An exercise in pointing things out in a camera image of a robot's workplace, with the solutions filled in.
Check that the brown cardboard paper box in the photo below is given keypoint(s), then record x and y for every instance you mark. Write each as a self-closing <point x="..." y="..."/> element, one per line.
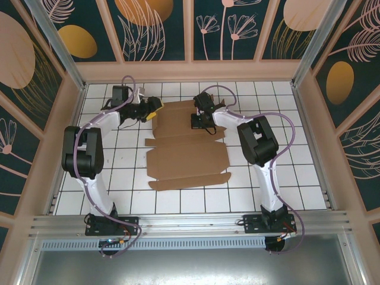
<point x="187" y="154"/>

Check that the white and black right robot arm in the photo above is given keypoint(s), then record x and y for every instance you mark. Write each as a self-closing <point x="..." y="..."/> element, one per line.
<point x="258" y="142"/>

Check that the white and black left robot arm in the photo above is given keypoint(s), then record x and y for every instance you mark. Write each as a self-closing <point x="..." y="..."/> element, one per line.
<point x="86" y="148"/>

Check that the grey metal sheet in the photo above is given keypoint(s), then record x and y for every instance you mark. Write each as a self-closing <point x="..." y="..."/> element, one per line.
<point x="178" y="267"/>

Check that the aluminium corner post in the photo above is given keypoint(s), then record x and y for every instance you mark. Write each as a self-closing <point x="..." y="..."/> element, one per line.
<point x="59" y="50"/>
<point x="320" y="32"/>

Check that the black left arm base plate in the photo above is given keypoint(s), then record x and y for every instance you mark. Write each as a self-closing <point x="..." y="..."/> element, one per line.
<point x="130" y="225"/>

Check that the aluminium mounting rail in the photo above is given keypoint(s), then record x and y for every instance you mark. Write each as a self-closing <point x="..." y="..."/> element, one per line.
<point x="193" y="222"/>

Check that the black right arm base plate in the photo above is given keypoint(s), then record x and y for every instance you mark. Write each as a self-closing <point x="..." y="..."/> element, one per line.
<point x="252" y="224"/>

